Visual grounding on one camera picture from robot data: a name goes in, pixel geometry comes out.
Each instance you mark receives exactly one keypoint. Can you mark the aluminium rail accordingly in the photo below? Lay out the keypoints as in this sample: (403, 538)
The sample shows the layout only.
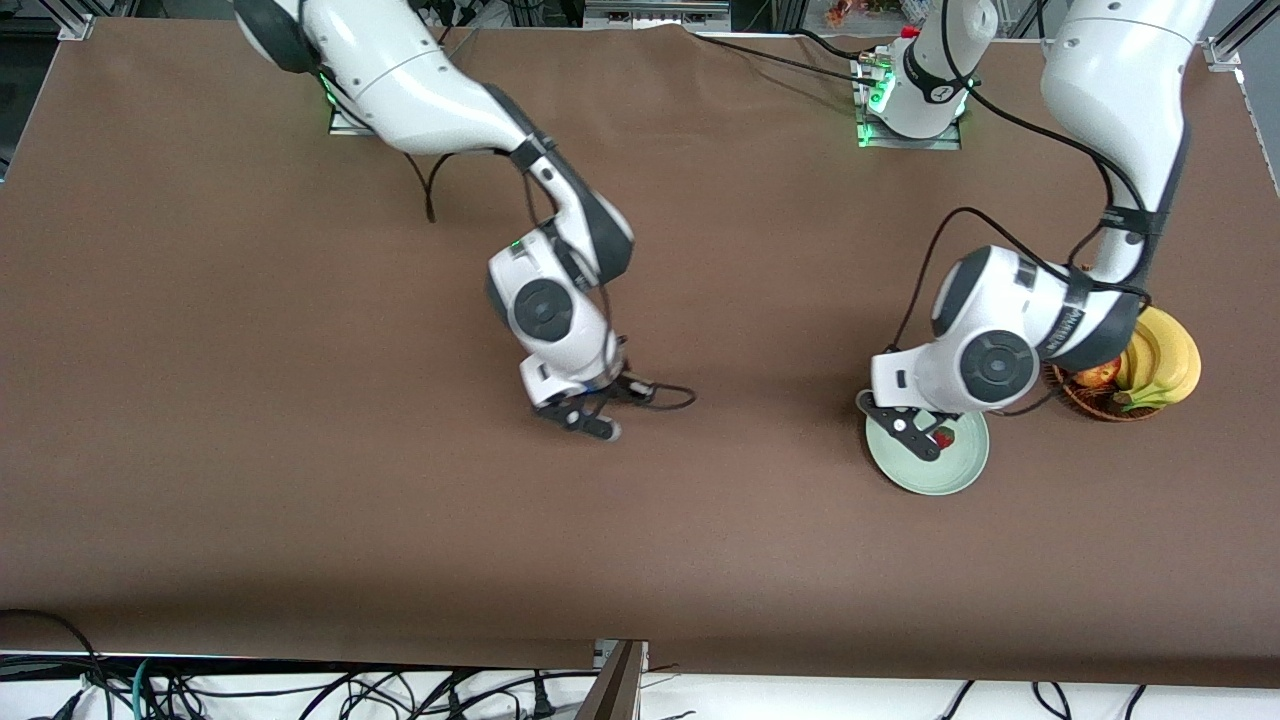
(650, 15)

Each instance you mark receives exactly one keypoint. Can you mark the brown wicker basket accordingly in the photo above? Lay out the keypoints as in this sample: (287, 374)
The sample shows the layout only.
(1100, 408)

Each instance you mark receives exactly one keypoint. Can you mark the aluminium frame profile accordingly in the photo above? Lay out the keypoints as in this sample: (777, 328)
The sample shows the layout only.
(1232, 45)
(78, 27)

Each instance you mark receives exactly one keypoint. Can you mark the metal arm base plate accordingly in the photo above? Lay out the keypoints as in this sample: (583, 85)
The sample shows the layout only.
(950, 142)
(345, 124)

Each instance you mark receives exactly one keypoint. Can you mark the orange patterned object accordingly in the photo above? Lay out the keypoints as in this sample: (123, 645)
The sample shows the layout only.
(845, 12)

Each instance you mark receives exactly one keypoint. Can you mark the yellow banana bunch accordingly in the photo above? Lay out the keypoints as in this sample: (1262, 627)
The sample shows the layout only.
(1165, 360)

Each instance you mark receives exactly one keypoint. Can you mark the red apple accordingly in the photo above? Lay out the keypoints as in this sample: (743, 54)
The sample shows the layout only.
(1100, 376)

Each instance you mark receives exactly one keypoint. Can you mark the brown table cloth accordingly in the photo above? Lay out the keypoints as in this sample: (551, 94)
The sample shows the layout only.
(640, 520)

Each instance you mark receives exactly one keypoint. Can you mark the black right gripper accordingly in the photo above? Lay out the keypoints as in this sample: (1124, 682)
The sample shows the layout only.
(622, 386)

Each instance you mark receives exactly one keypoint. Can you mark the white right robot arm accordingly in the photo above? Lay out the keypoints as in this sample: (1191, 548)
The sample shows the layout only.
(420, 80)

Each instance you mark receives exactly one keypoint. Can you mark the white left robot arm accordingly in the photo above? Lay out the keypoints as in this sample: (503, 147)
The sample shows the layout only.
(1120, 80)

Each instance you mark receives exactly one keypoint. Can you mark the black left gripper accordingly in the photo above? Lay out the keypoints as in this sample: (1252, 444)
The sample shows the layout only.
(949, 421)

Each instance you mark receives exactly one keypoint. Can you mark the light green plate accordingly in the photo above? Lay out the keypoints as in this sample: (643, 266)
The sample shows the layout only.
(950, 475)

